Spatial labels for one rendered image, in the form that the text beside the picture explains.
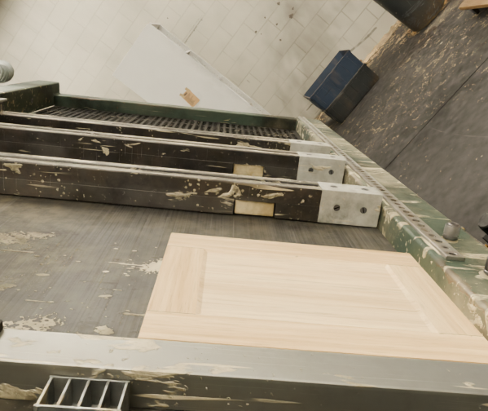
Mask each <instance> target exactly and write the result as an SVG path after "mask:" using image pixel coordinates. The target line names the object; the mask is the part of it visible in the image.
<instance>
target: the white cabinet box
mask: <svg viewBox="0 0 488 411"><path fill-rule="evenodd" d="M113 76H114V77H116V78H117V79H118V80H119V81H121V82H122V83H124V84H125V85H126V86H128V87H129V88H130V89H131V90H132V91H134V92H135V93H136V94H138V95H139V96H140V97H142V98H143V99H145V100H146V101H147V102H148V103H156V104H171V105H179V106H187V107H196V108H211V109H219V110H227V111H236V112H243V113H259V114H267V115H271V114H269V113H268V112H267V111H266V110H265V109H264V108H262V107H261V106H260V105H259V104H257V103H256V102H255V101H254V100H252V99H251V98H250V97H249V96H247V95H246V94H245V93H244V92H243V91H242V90H240V89H239V88H238V87H237V86H235V85H234V84H233V83H232V82H230V81H229V80H228V79H226V78H225V77H224V76H223V75H221V74H220V73H219V72H218V71H217V70H216V69H215V68H213V67H212V66H211V65H210V64H208V63H207V62H206V61H204V60H203V59H202V58H201V57H199V56H198V55H197V54H196V53H195V52H194V51H193V50H191V49H190V48H189V47H188V46H186V45H185V44H184V43H182V42H181V41H180V40H179V39H177V38H176V37H175V36H174V35H173V34H172V33H170V32H169V31H168V30H167V29H165V28H164V27H163V26H162V25H160V24H155V23H147V25H146V26H145V28H144V29H143V31H142V32H141V33H140V35H139V36H138V38H137V39H136V41H135V42H134V44H133V46H132V47H131V48H130V49H129V51H128V52H127V54H126V55H125V57H124V59H123V60H122V61H121V63H120V64H119V65H118V67H117V69H116V70H115V72H114V73H113Z"/></svg>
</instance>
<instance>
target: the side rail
mask: <svg viewBox="0 0 488 411"><path fill-rule="evenodd" d="M55 106H58V107H66V108H82V109H90V110H99V111H107V112H115V113H131V114H139V115H148V116H156V117H171V118H179V119H187V120H196V121H204V122H220V123H228V124H236V125H245V126H260V127H269V128H277V129H285V130H295V125H296V121H297V119H296V118H295V117H283V116H275V115H267V114H259V113H243V112H236V111H227V110H219V109H211V108H196V107H187V106H179V105H171V104H156V103H148V102H139V101H132V100H123V99H108V98H99V97H92V96H84V95H68V94H58V95H55Z"/></svg>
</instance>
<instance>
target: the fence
mask: <svg viewBox="0 0 488 411"><path fill-rule="evenodd" d="M50 375H55V376H67V377H79V378H102V379H115V380H126V381H130V407H138V408H150V409H175V410H187V411H488V365H486V364H474V363H464V362H452V361H441V360H420V359H408V358H397V357H386V356H365V355H353V354H342V353H331V352H320V351H298V350H287V349H275V348H264V347H243V346H232V345H221V344H209V343H198V342H177V341H165V340H154V339H143V338H122V337H110V336H99V335H88V334H66V333H55V332H44V331H32V330H22V329H2V331H1V332H0V398H1V399H13V400H38V399H39V397H40V395H41V394H42V392H43V390H44V388H45V386H46V384H47V383H48V381H49V377H50Z"/></svg>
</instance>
